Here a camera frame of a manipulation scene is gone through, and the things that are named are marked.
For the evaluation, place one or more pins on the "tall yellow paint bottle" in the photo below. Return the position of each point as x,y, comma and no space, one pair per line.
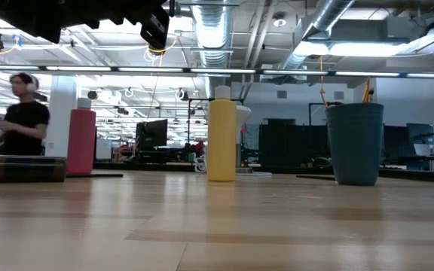
221,143

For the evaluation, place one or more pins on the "grey-blue plastic cup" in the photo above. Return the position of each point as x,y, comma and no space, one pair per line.
354,147

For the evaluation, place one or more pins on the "tall red paint bottle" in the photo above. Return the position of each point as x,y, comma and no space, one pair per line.
82,139

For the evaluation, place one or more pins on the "brown white-capped paint bottle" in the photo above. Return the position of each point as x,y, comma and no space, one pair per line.
28,169

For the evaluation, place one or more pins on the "white building column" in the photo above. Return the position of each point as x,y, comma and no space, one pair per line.
60,120

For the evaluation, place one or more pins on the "person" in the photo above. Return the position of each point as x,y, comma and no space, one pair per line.
25,124

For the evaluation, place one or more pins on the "black computer monitor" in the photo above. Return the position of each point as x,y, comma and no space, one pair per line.
153,133

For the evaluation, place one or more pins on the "long ceiling light strip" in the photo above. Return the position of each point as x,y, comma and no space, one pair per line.
220,70

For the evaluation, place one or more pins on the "white mushroom lamp metal base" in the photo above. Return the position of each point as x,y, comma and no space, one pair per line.
242,116

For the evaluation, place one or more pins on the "blue-lit computer monitor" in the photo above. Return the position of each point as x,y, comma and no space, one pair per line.
420,135

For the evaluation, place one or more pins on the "silver ribbed ventilation duct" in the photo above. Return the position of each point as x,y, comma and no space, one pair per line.
213,30

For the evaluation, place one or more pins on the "silver slanted ventilation duct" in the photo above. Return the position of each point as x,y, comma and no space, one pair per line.
328,11

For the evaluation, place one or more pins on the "black aluminium table frame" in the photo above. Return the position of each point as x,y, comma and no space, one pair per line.
416,176

